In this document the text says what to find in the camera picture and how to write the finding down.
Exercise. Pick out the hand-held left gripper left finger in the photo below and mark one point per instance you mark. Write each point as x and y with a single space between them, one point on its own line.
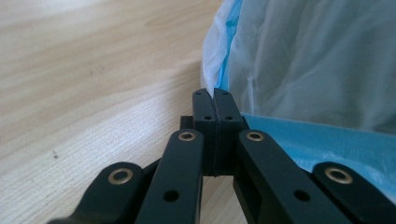
205 124

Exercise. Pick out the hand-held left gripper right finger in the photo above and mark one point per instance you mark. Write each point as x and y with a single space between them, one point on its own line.
229 124

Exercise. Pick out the white blue-banded garbage bag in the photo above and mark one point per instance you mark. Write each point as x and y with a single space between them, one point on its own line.
311 62

